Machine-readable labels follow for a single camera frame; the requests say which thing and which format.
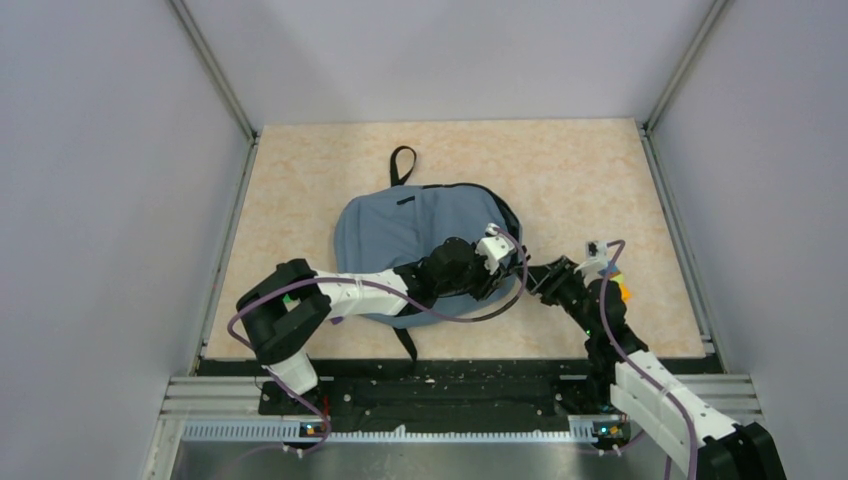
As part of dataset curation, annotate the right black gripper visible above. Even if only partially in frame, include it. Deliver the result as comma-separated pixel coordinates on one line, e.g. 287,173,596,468
514,255,598,337

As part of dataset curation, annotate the blue grey backpack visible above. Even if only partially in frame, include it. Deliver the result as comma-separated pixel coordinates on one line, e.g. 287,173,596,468
333,147,529,360

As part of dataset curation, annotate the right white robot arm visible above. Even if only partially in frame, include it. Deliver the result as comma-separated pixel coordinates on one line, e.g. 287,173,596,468
520,257,786,479

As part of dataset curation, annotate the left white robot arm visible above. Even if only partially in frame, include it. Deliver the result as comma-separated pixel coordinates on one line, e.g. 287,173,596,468
228,225,526,414

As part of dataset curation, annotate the colourful block stack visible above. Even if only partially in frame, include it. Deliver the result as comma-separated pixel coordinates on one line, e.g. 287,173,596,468
608,266,632,303

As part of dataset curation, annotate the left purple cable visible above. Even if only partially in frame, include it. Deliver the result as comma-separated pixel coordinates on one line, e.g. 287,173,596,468
227,225,530,458

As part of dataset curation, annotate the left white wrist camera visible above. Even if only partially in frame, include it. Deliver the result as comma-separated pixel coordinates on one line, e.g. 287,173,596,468
475,223,516,275

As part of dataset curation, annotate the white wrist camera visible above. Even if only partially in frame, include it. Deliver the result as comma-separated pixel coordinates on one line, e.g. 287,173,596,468
575,240,610,278
475,223,516,275

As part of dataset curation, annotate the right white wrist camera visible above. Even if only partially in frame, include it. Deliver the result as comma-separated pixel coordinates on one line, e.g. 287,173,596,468
575,240,610,278

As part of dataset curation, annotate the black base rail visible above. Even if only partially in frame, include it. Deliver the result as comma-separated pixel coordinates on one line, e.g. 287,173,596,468
198,357,631,452

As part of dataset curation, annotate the right aluminium frame post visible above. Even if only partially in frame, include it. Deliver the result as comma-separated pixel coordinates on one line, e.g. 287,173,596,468
642,0,734,137

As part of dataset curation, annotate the aluminium frame post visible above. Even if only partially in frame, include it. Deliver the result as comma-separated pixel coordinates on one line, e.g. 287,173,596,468
642,0,734,137
165,0,258,143

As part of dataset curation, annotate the left aluminium frame post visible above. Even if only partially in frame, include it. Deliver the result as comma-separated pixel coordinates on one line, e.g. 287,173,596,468
165,0,258,143

